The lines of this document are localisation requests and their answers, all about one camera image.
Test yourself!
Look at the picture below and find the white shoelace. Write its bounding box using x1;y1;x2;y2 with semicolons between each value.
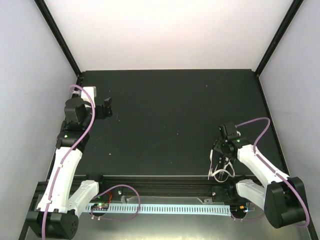
207;149;236;183

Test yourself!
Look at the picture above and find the white slotted cable duct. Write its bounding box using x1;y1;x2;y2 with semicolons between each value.
84;203;231;217

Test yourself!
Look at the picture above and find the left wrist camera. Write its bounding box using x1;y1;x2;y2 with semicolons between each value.
81;86;97;102

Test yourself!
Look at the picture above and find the right controller board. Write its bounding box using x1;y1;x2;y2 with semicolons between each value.
230;205;255;213

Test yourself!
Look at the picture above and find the black table mat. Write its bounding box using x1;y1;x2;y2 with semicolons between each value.
75;69;269;177

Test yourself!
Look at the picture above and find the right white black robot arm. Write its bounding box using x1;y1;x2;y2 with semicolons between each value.
208;123;311;229

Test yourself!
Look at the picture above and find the black left frame post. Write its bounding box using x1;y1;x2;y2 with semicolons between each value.
34;0;82;78

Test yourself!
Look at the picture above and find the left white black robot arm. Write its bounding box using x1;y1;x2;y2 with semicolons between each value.
26;96;113;240

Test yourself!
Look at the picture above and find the controller board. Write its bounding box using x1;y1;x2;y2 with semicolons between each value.
91;203;109;211
230;205;255;213

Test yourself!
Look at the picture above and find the left controller board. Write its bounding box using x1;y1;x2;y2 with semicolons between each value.
91;203;109;211

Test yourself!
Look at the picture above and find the black frame post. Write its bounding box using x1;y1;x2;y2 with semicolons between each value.
255;0;304;77
34;0;82;78

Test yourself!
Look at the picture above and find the black aluminium rail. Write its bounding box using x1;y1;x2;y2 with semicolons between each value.
103;176;236;198

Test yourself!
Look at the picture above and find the black right frame post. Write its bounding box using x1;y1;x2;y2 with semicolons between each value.
255;0;304;77

